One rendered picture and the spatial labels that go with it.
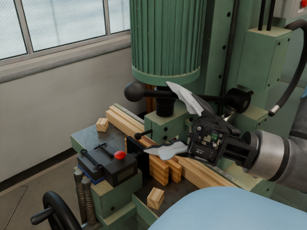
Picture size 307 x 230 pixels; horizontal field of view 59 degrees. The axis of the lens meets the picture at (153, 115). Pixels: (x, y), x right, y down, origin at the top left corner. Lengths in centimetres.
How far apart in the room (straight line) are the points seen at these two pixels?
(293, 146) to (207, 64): 30
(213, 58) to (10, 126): 153
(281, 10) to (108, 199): 66
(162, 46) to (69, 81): 150
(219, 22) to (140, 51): 21
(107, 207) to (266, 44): 57
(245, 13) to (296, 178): 42
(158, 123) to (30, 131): 144
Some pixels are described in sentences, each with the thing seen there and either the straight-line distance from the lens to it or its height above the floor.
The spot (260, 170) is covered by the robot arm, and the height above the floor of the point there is 113.
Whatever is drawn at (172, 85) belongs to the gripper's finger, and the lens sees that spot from 53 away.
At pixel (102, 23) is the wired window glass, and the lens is 218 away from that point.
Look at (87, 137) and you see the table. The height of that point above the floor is 90.
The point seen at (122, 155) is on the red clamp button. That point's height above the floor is 102.
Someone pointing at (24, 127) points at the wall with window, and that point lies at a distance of 203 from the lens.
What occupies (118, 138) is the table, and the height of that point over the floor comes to 90.
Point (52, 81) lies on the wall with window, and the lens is 199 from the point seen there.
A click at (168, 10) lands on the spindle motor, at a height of 137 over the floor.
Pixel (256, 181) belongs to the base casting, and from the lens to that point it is 101.
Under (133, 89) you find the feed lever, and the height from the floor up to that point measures 128.
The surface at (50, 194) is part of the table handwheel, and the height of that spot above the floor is 94.
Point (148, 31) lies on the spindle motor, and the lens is 61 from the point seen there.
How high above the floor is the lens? 148
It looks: 32 degrees down
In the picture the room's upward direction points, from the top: straight up
